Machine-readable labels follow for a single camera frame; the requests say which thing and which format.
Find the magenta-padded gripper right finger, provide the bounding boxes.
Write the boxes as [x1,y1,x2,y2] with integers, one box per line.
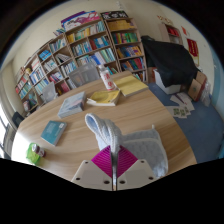
[115,145,158,192]

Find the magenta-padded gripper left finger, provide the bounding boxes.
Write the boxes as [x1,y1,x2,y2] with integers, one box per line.
[70,145,116,192]

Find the light blue quilted towel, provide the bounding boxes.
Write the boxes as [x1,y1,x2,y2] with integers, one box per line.
[84,113,169,178]

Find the teal book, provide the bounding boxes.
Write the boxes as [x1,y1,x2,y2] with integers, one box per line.
[40,120,68,147]

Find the small dark can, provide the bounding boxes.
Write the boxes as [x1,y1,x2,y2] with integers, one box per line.
[31,143,46,158]

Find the green bag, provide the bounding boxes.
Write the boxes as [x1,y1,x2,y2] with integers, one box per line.
[26,142,43,166]

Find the grey-blue book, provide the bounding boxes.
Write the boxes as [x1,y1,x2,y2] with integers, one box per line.
[57,91,88,120]

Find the open yellow book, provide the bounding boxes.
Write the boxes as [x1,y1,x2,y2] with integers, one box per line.
[86,89,122,108]

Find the papers on floor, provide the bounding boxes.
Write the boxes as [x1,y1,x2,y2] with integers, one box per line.
[165,91,196,119]

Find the large yellow book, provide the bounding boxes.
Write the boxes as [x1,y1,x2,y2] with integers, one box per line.
[113,74,150,98]

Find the dark chair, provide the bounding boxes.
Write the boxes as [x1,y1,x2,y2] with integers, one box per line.
[11,111,26,129]

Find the white box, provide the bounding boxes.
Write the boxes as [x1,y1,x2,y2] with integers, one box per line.
[153,69,183,95]

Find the white bottle with red print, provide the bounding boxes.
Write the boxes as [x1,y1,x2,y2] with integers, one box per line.
[98,64,116,92]

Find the grey mesh chair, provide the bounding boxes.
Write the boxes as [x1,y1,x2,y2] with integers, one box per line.
[68,62,101,89]

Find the cardboard box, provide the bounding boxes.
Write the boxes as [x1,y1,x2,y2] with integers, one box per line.
[187,71,208,103]

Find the wide wooden bookshelf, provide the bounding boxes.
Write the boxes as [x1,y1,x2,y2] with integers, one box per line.
[14,11,119,113]

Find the tall wooden bookshelf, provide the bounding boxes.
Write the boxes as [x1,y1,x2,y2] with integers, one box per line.
[101,10,148,83]

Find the red wall banner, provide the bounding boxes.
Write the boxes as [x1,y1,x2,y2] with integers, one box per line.
[186,38,200,58]

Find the small wall shelf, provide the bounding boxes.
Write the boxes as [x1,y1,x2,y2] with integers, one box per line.
[159,21,184,46]

